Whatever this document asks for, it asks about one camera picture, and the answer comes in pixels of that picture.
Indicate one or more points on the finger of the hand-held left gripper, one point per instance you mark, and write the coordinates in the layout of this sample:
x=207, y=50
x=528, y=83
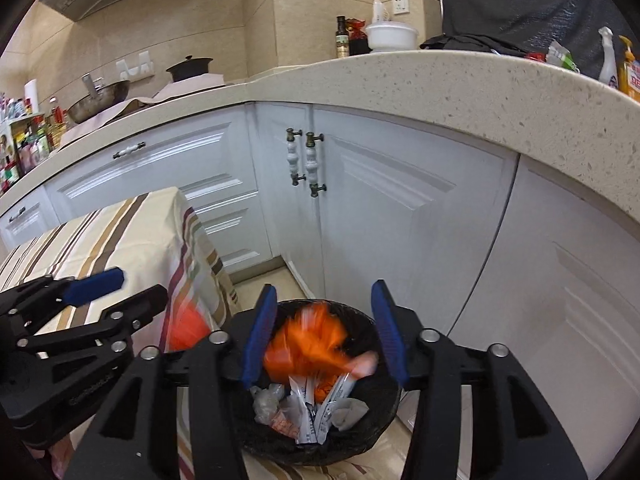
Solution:
x=140, y=305
x=95, y=285

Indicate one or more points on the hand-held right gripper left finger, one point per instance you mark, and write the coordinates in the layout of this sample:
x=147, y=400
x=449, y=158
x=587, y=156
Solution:
x=260, y=335

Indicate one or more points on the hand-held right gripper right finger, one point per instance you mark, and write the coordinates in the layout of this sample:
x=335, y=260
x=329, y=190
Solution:
x=390, y=335

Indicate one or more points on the orange plastic bag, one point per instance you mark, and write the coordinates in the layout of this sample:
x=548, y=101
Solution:
x=190, y=327
x=305, y=345

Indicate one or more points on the small white blue sachet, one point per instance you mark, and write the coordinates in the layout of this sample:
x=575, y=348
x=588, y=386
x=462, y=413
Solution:
x=327, y=410

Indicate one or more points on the black round bin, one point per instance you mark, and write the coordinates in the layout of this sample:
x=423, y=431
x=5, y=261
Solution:
x=360, y=440

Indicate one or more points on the striped tablecloth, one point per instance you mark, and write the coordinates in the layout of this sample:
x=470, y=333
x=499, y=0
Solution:
x=125, y=235

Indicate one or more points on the grey crumpled tissue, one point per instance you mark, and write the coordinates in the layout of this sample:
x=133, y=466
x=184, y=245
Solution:
x=350, y=412

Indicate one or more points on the wide white cabinet door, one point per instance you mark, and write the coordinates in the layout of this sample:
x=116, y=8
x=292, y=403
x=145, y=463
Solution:
x=575, y=310
x=410, y=220

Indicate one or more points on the narrow white cabinet door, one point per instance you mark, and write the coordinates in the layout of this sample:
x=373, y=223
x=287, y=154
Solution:
x=280, y=220

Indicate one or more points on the white drawer cabinet front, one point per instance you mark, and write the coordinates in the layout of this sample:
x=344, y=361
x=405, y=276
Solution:
x=175, y=160

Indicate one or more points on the row of condiment bottles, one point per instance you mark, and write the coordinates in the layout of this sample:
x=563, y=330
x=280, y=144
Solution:
x=30, y=145

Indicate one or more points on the steel wok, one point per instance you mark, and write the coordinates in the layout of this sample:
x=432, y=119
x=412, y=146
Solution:
x=100, y=102

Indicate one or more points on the paper towel roll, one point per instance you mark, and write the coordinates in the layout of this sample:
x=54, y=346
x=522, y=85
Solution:
x=31, y=97

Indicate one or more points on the beige stove cover cloth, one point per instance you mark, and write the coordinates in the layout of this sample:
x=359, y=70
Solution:
x=190, y=85

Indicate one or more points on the black lidded pot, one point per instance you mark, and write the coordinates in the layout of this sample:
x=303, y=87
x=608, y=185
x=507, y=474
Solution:
x=189, y=69

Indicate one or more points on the red-topped dark jar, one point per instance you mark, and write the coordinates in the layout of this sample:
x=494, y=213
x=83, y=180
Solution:
x=358, y=40

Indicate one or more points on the white bowl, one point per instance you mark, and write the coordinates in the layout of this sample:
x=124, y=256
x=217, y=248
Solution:
x=392, y=37

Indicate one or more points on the dark glass bottle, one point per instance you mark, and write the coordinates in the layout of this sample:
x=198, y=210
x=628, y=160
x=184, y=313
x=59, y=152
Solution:
x=342, y=40

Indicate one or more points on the white plastic bag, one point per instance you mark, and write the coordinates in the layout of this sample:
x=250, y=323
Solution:
x=380, y=12

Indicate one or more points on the green packet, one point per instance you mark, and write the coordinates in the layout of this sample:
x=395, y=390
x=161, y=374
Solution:
x=562, y=55

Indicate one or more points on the white spray bottle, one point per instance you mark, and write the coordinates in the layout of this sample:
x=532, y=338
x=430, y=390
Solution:
x=607, y=65

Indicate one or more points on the yellow detergent bottle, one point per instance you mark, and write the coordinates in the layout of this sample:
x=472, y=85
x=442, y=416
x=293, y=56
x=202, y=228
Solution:
x=630, y=75

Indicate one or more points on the dark grey cloth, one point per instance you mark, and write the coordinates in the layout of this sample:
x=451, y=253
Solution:
x=525, y=0

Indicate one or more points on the white wall hook rack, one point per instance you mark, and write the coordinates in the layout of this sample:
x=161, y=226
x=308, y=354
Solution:
x=134, y=66

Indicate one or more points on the white wall socket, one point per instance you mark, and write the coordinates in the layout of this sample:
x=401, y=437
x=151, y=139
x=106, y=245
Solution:
x=400, y=4

